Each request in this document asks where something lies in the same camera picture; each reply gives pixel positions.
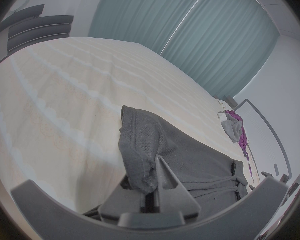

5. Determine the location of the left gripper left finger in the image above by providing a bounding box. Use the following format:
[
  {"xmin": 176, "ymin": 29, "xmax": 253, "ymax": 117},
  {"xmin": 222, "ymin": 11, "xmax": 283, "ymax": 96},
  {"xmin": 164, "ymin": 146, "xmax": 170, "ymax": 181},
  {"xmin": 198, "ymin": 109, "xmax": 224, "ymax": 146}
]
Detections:
[{"xmin": 99, "ymin": 176, "xmax": 155, "ymax": 220}]

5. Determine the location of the grey bedside table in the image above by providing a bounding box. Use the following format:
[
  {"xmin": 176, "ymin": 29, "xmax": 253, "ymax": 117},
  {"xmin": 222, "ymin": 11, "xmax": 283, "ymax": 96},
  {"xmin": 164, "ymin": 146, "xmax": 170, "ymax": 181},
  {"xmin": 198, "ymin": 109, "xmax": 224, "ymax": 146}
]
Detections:
[{"xmin": 214, "ymin": 94, "xmax": 238, "ymax": 108}]

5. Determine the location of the black T-shirt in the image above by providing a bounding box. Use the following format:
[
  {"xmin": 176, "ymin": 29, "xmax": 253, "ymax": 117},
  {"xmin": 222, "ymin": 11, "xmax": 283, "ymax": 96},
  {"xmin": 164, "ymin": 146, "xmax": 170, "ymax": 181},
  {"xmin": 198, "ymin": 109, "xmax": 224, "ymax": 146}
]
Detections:
[{"xmin": 82, "ymin": 105, "xmax": 248, "ymax": 218}]

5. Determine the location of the bed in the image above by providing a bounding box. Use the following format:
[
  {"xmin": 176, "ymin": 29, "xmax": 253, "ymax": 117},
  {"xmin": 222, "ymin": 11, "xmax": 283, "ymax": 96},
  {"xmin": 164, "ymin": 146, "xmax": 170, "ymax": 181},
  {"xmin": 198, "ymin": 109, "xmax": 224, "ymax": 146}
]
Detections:
[{"xmin": 0, "ymin": 36, "xmax": 293, "ymax": 214}]

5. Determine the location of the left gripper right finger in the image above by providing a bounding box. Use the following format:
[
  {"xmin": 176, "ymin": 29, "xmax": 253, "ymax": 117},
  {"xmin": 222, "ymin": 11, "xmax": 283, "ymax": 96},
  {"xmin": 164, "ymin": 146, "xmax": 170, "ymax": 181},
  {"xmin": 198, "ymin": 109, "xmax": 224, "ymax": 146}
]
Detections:
[{"xmin": 154, "ymin": 156, "xmax": 200, "ymax": 220}]

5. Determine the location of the blue-green curtain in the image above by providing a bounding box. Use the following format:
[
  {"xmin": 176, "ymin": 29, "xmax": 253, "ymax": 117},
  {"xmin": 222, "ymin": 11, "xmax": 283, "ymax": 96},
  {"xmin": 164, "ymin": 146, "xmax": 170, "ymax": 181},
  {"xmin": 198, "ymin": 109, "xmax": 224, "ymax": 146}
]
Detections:
[
  {"xmin": 87, "ymin": 0, "xmax": 213, "ymax": 55},
  {"xmin": 161, "ymin": 0, "xmax": 280, "ymax": 98}
]

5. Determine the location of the purple satin garment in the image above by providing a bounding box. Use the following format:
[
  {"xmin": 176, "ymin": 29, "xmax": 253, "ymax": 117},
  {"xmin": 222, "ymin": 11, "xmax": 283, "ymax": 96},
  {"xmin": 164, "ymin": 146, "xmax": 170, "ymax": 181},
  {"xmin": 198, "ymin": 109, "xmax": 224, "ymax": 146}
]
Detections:
[{"xmin": 225, "ymin": 110, "xmax": 253, "ymax": 182}]

